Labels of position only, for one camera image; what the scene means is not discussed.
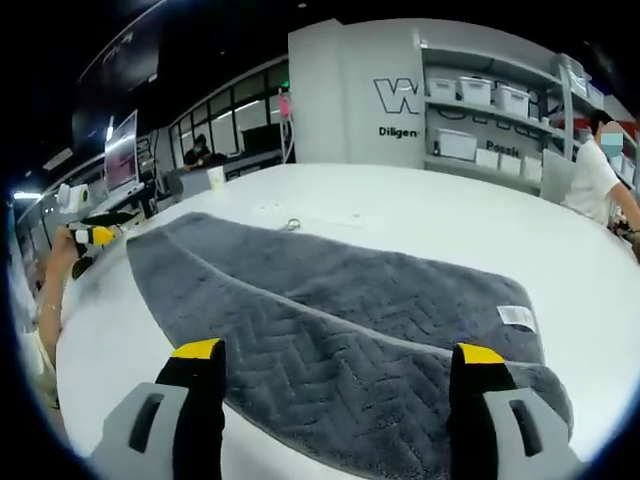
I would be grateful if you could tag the white paper cup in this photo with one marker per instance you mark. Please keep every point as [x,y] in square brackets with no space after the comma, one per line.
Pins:
[216,179]

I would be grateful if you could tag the grey towel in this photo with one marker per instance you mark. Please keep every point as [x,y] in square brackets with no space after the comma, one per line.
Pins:
[325,310]

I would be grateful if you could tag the person's left hand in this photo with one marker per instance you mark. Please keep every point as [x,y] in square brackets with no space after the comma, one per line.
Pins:
[57,270]

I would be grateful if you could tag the dark overhead screen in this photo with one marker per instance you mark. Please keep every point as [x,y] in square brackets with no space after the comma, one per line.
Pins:
[120,55]

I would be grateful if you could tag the clear storage box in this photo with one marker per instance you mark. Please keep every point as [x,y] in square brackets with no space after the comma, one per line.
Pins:
[570,75]

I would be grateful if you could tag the black equipment cabinet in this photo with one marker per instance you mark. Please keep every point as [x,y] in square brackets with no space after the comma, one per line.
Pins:
[255,167]

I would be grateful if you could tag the white lidded storage bin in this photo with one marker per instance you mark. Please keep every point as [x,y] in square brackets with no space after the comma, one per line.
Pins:
[475,91]
[512,101]
[443,89]

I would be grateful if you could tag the small white box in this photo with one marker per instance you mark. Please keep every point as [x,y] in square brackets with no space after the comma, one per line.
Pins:
[532,169]
[511,164]
[487,158]

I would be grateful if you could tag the large white storage bin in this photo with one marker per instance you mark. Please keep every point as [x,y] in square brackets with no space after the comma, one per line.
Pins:
[456,145]

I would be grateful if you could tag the grey metal shelf unit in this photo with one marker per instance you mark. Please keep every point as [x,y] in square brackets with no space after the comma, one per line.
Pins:
[567,115]
[450,165]

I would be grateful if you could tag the black monitor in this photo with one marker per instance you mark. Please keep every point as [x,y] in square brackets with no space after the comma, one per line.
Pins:
[262,140]

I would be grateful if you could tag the open laptop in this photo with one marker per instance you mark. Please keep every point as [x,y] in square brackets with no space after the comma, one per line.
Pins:
[121,155]

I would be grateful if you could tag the pink hanging tag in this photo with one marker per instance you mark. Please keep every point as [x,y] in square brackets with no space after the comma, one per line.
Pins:
[285,105]

